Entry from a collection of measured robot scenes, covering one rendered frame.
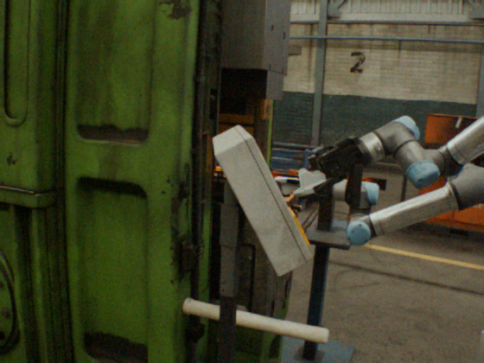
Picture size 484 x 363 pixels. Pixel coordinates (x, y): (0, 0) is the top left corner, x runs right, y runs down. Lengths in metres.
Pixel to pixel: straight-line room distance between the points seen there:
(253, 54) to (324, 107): 8.06
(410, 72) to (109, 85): 7.98
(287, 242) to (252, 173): 0.16
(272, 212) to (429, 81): 8.23
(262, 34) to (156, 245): 0.73
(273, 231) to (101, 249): 0.80
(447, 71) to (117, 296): 8.07
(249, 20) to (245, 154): 0.70
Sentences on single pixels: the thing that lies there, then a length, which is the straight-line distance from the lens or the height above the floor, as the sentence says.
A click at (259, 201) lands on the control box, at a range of 0.87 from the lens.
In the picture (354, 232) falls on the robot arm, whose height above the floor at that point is 0.89.
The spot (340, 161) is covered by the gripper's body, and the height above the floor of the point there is 1.13.
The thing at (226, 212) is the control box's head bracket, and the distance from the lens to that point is 1.03.
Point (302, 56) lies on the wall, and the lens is 9.73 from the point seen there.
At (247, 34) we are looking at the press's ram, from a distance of 1.46.
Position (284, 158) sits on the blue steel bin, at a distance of 5.30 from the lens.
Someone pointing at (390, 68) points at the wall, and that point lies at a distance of 9.15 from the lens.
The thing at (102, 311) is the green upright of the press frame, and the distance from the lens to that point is 1.64.
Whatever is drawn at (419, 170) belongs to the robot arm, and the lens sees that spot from 1.13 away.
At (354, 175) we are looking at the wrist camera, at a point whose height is 1.10.
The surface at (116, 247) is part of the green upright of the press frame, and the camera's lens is 1.50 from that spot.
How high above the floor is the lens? 1.27
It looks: 10 degrees down
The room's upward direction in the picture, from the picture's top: 3 degrees clockwise
